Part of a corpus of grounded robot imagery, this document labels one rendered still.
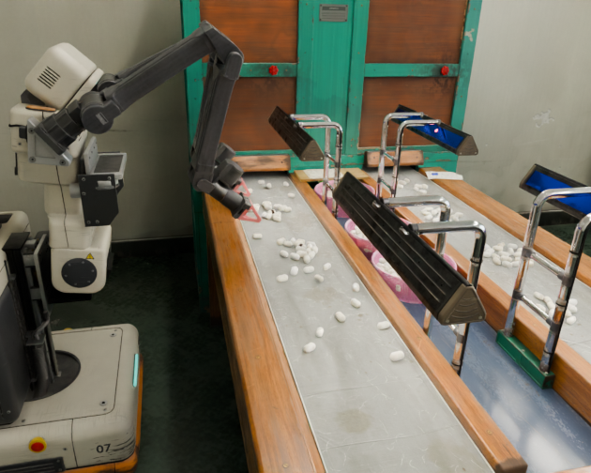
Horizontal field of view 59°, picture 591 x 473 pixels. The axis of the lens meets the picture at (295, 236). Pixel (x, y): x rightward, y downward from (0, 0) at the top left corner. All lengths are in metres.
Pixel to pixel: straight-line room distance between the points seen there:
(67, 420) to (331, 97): 1.71
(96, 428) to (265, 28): 1.70
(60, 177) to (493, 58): 2.90
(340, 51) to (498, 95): 1.64
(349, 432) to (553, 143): 3.42
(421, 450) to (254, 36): 1.85
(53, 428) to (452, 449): 1.25
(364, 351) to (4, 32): 2.59
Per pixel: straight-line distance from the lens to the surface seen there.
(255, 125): 2.48
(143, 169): 3.31
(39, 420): 1.93
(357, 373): 1.24
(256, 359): 1.22
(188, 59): 1.45
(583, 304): 1.73
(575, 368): 1.38
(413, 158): 2.69
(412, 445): 1.10
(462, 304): 0.87
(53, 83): 1.61
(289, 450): 1.02
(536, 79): 4.03
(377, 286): 1.54
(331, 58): 2.51
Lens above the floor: 1.50
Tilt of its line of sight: 24 degrees down
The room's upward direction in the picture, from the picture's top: 2 degrees clockwise
